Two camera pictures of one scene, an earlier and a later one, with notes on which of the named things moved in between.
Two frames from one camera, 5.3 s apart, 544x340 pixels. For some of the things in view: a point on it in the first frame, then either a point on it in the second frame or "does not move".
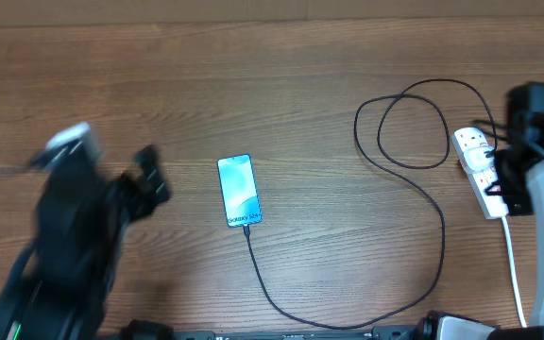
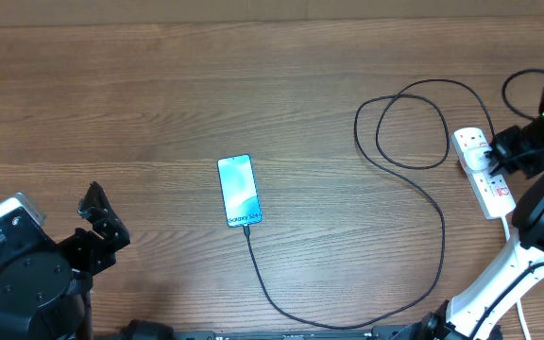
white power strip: (492, 205) does not move
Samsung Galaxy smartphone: (239, 191) does not move
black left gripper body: (133, 193) to (88, 255)
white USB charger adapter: (476, 160) does not move
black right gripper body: (515, 192) to (525, 146)
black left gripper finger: (157, 187) to (94, 205)
